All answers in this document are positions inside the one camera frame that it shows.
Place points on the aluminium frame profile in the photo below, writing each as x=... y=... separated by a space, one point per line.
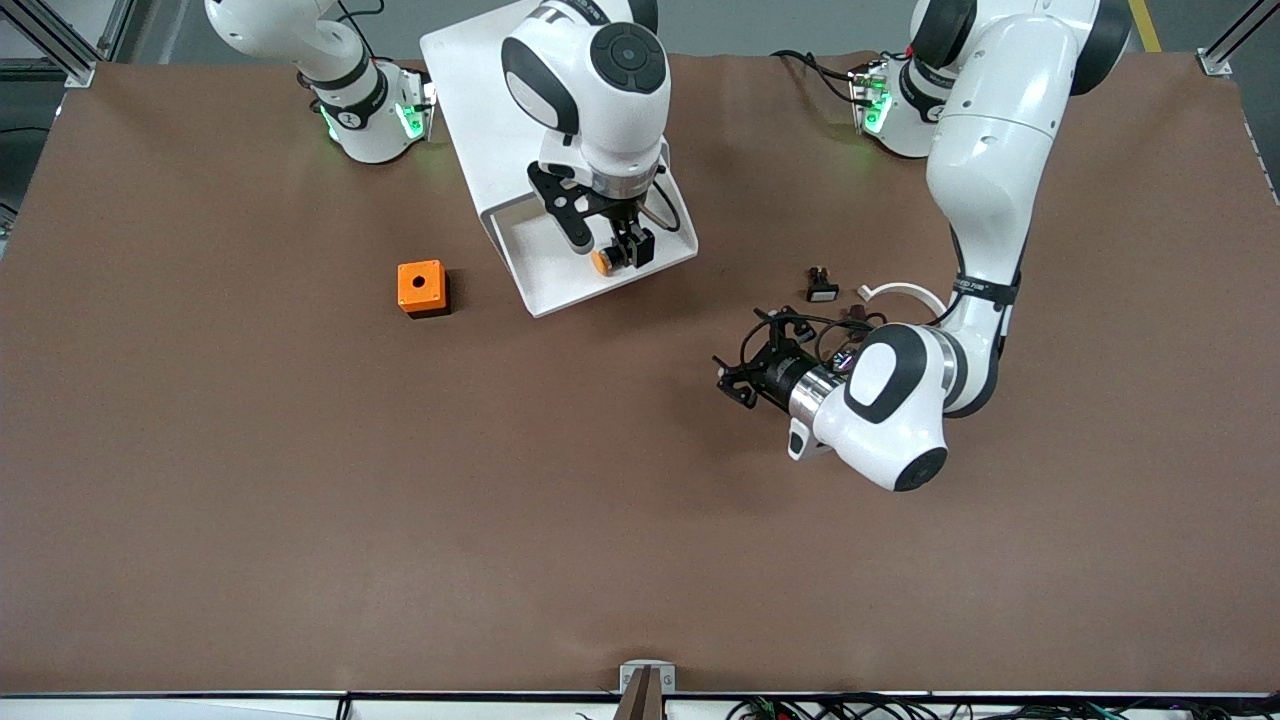
x=1225 y=50
x=75 y=55

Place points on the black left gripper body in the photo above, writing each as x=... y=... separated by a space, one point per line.
x=777 y=375

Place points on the white table edge rail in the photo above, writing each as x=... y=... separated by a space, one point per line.
x=200 y=710

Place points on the small black white switch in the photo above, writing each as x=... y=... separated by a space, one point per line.
x=822 y=290

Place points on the small silver connector part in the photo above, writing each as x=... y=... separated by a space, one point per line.
x=846 y=360

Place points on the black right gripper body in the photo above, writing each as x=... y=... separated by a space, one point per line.
x=624 y=216

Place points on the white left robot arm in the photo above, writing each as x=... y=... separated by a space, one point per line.
x=990 y=150

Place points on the orange button enclosure box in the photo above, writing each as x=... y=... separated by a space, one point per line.
x=408 y=298

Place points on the white curved plastic bracket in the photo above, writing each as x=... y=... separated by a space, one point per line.
x=900 y=288

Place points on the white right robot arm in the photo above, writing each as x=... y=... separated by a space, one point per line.
x=600 y=110

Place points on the orange mushroom push button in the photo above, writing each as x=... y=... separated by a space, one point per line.
x=602 y=263

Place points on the grey metal bracket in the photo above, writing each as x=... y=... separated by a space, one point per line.
x=647 y=672

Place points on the brown terminal block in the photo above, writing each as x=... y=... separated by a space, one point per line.
x=858 y=315

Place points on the brown upright pole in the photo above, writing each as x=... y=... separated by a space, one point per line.
x=642 y=705

